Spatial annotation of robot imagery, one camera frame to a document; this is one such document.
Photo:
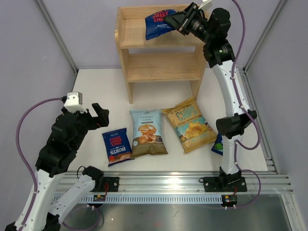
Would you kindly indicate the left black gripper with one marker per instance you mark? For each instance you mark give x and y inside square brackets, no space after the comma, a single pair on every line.
[102,118]

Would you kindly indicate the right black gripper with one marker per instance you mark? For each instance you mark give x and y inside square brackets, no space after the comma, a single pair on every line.
[182,20]

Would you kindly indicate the blue Burts chilli bag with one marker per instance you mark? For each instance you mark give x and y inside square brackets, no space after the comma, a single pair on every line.
[117,146]
[155,25]

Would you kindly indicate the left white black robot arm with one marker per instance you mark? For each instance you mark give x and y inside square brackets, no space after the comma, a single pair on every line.
[39,213]

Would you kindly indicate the wooden two-tier shelf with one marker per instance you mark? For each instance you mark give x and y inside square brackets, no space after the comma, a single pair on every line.
[156,66]

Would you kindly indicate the light blue cassava chips bag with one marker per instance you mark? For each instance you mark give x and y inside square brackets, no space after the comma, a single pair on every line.
[147,133]

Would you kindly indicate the yellow kettle chips bag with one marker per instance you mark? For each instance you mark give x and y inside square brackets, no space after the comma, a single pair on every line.
[192,129]

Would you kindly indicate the blue green Burts vinegar bag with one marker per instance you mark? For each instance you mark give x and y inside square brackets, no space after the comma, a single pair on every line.
[218,145]

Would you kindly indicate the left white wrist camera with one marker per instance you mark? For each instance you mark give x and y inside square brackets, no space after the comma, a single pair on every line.
[74,103]

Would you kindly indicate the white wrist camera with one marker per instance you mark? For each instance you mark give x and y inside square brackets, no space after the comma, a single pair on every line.
[74,103]
[205,5]

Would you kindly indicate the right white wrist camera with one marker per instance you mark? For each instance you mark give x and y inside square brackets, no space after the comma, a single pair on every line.
[205,5]

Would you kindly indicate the right aluminium frame post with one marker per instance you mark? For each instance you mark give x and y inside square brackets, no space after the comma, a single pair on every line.
[277,11]

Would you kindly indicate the aluminium frame post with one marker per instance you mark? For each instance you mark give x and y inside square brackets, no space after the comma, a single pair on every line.
[47,17]
[277,11]

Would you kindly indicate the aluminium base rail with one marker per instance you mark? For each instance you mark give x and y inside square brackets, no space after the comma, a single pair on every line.
[179,188]

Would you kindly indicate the left aluminium frame post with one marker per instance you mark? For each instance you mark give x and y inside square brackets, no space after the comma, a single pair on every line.
[47,17]

